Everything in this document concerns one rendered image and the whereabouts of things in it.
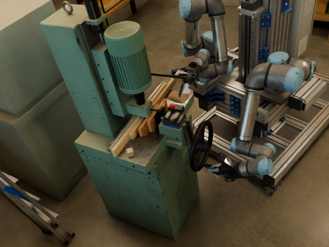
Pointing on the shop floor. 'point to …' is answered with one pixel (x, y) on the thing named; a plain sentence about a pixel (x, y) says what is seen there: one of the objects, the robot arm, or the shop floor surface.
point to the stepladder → (31, 207)
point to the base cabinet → (147, 192)
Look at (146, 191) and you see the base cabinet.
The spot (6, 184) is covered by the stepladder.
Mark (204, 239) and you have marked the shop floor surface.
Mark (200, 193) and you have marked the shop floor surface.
